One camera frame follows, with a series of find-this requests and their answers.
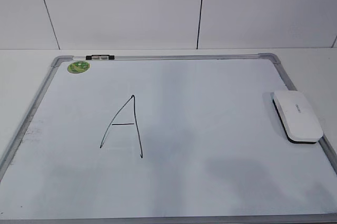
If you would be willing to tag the white board eraser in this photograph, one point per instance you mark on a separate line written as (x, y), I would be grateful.
(298, 118)

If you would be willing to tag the round green magnet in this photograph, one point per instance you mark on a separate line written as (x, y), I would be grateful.
(78, 67)

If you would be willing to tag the white board with grey frame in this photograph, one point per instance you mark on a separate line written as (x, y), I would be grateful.
(175, 139)

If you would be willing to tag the black marker clip on frame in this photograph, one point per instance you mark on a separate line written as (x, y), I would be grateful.
(100, 57)

